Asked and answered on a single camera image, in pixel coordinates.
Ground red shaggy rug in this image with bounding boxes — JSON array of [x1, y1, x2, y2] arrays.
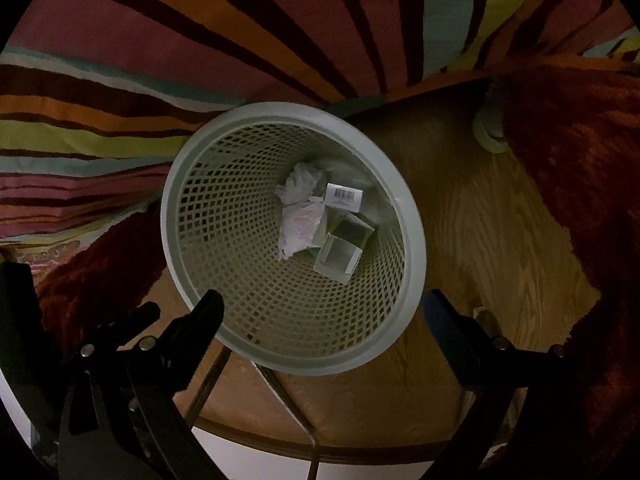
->
[[500, 57, 640, 480], [35, 207, 169, 342]]

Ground white paper ball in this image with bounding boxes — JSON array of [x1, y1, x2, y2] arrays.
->
[[275, 161, 326, 205]]

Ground white round object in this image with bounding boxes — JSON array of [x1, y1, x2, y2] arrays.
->
[[472, 100, 509, 154]]

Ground green cardboard box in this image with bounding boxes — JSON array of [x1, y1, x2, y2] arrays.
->
[[332, 212, 376, 251]]

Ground white plastic mesh basket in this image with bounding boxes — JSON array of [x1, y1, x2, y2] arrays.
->
[[160, 101, 427, 376]]

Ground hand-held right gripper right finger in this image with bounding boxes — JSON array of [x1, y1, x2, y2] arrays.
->
[[422, 288, 582, 480]]

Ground thin metal rods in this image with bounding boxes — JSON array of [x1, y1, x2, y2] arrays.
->
[[187, 347, 322, 480]]

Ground floral patterned bed skirt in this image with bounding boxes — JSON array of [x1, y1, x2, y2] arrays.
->
[[0, 240, 84, 274]]

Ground white and green box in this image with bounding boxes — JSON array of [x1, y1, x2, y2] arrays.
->
[[313, 232, 362, 284]]

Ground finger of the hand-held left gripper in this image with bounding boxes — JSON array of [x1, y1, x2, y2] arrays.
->
[[95, 301, 162, 354]]

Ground white wrapper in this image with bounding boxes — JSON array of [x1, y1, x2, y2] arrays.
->
[[277, 197, 329, 261]]

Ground striped colourful bed sheet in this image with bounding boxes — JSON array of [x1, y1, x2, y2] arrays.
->
[[0, 0, 640, 242]]

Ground white box with barcode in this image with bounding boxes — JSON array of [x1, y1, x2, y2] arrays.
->
[[324, 182, 365, 210]]

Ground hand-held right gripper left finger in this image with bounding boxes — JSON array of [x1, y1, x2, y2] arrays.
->
[[57, 289, 225, 480]]

